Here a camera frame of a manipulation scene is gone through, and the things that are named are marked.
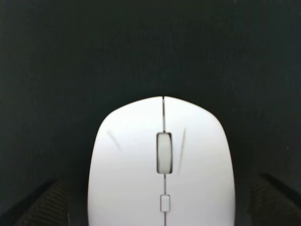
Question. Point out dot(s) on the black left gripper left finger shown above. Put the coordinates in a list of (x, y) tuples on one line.
[(54, 204)]

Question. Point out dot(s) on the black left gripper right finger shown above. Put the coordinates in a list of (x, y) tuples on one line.
[(265, 200)]

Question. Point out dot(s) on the white wireless computer mouse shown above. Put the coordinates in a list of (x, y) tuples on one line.
[(161, 161)]

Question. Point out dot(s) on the black mouse pad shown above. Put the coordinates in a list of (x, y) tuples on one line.
[(66, 64)]

